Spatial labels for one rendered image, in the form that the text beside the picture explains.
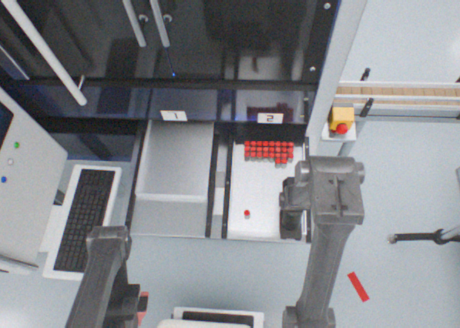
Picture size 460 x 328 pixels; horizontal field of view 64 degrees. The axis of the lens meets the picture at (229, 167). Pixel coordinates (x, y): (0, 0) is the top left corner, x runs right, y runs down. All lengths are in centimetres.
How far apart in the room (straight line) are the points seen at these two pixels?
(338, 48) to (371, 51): 192
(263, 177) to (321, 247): 73
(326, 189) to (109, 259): 42
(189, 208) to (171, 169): 17
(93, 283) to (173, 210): 67
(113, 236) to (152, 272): 140
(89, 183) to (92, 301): 90
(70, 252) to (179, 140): 57
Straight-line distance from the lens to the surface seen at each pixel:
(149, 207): 136
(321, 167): 63
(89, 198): 150
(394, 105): 152
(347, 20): 97
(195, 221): 130
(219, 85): 115
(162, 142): 145
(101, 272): 73
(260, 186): 133
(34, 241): 151
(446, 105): 160
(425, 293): 232
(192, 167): 138
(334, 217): 59
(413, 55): 302
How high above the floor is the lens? 212
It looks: 66 degrees down
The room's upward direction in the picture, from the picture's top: 8 degrees counter-clockwise
